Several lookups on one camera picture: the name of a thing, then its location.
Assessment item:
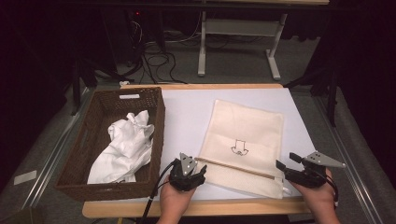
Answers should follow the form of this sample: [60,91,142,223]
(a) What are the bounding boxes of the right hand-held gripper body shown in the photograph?
[284,150,347,189]

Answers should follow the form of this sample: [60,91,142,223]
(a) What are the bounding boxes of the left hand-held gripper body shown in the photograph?
[168,152,204,192]

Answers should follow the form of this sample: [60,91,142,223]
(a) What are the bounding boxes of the white garment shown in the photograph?
[87,109,156,185]

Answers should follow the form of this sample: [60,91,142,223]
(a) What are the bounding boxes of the cream mesh laundry bag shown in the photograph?
[196,98,293,200]

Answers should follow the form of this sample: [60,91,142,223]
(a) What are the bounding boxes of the brown wicker basket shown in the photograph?
[54,86,166,203]

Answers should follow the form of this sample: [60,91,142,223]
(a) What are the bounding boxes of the person's right hand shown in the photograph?
[290,167,339,217]

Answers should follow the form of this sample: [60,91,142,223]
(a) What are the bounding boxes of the person's left hand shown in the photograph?
[159,175,197,217]

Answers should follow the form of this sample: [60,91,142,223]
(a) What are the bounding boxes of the white table cover sheet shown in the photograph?
[153,88,317,202]

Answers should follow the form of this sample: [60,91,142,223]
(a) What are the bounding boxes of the wooden table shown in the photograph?
[82,83,317,218]

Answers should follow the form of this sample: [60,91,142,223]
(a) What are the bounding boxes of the black metal stand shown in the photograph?
[70,59,135,117]
[283,66,341,128]

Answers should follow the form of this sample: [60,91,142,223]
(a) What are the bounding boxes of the black equipment box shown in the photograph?
[101,7,164,68]

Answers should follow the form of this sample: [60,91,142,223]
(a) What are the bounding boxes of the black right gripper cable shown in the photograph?
[323,174,340,209]

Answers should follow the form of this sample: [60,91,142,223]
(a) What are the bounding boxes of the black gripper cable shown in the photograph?
[136,161,177,224]
[323,174,340,209]

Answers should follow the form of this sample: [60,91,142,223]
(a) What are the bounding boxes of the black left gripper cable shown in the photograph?
[136,161,177,224]

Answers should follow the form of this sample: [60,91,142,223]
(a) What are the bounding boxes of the aluminium floor rail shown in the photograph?
[18,88,94,211]
[312,96,386,224]

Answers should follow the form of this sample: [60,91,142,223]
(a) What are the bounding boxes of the black floor cable bundle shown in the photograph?
[124,18,189,86]

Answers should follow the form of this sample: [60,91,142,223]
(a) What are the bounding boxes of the white metal desk frame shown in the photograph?
[197,10,289,81]

